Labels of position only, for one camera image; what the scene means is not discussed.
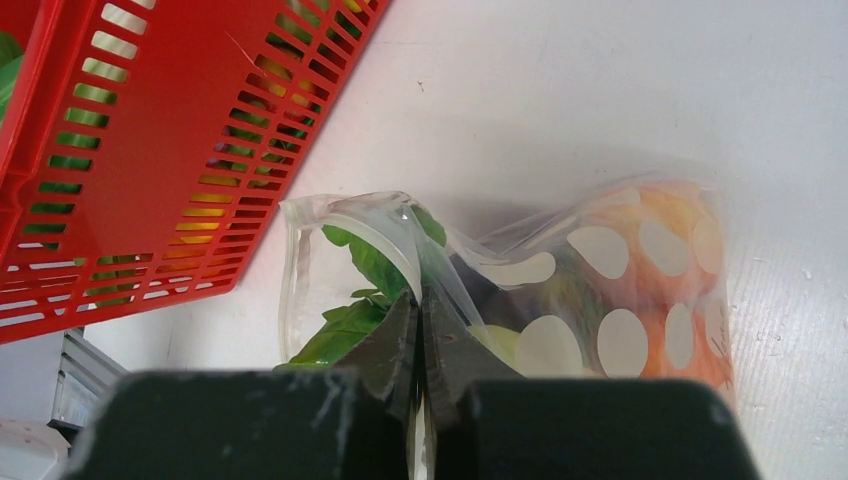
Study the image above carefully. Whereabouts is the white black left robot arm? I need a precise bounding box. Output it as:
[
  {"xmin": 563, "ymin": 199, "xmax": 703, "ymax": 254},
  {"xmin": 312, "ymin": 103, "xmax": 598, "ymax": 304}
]
[{"xmin": 1, "ymin": 418, "xmax": 70, "ymax": 480}]

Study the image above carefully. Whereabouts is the aluminium frame rail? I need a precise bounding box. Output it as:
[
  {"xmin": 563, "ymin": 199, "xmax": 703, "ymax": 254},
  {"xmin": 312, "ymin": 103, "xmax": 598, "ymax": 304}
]
[{"xmin": 51, "ymin": 328, "xmax": 128, "ymax": 427}]

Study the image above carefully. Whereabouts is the orange tangerine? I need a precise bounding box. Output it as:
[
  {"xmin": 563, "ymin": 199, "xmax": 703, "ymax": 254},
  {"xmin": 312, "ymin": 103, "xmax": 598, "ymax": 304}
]
[{"xmin": 637, "ymin": 299, "xmax": 734, "ymax": 392}]

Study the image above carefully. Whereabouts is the clear dotted zip top bag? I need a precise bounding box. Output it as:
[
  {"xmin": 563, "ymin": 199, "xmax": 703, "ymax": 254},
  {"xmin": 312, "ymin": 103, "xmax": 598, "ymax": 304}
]
[{"xmin": 276, "ymin": 173, "xmax": 738, "ymax": 405}]

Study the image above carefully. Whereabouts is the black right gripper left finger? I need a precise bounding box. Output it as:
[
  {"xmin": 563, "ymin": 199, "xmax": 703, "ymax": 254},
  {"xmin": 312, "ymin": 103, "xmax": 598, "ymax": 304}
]
[{"xmin": 63, "ymin": 292, "xmax": 419, "ymax": 479}]

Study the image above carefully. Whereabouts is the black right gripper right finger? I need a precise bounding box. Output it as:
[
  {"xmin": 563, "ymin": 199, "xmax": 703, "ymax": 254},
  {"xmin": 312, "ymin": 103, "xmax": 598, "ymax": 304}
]
[{"xmin": 421, "ymin": 287, "xmax": 760, "ymax": 479}]

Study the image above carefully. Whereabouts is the red plastic basket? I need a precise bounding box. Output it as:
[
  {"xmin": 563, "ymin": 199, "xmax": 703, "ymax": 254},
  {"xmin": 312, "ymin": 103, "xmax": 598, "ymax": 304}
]
[{"xmin": 1, "ymin": 1, "xmax": 388, "ymax": 343}]

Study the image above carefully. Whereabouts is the yellow red peach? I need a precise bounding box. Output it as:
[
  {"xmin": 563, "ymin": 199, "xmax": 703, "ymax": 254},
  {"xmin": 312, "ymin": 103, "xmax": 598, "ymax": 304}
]
[{"xmin": 584, "ymin": 182, "xmax": 724, "ymax": 309}]

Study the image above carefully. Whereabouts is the green white bok choy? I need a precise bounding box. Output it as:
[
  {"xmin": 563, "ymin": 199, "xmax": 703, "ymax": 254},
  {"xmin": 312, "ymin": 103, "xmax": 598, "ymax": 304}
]
[{"xmin": 0, "ymin": 31, "xmax": 24, "ymax": 120}]

